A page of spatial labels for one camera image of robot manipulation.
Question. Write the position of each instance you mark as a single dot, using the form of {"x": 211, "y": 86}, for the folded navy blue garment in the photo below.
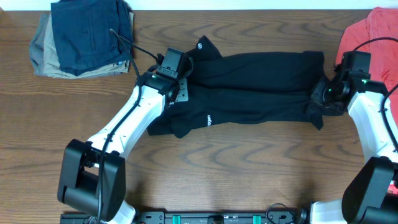
{"x": 90, "y": 34}

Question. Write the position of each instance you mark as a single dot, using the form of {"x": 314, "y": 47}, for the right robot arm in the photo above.
{"x": 366, "y": 199}

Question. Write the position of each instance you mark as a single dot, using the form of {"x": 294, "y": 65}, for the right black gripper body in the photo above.
{"x": 319, "y": 94}

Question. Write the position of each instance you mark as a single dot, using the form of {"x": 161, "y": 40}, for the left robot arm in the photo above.
{"x": 93, "y": 173}

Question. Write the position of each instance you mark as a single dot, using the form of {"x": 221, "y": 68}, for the folded beige garment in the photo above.
{"x": 52, "y": 65}

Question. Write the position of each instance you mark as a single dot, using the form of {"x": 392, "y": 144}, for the black t-shirt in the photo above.
{"x": 248, "y": 88}

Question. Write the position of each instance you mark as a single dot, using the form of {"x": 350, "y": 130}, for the folded grey garment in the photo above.
{"x": 36, "y": 45}

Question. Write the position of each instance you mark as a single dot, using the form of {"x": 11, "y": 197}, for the red t-shirt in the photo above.
{"x": 379, "y": 46}

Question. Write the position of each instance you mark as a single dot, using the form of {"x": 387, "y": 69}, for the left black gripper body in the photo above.
{"x": 182, "y": 90}

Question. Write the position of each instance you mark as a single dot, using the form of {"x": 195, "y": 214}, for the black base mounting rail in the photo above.
{"x": 276, "y": 213}

